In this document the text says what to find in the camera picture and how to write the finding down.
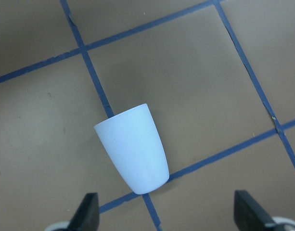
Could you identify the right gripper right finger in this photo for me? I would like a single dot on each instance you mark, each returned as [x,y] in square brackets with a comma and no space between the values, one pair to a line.
[249,215]

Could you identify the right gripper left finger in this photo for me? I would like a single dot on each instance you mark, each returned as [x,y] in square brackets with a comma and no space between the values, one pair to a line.
[86,218]

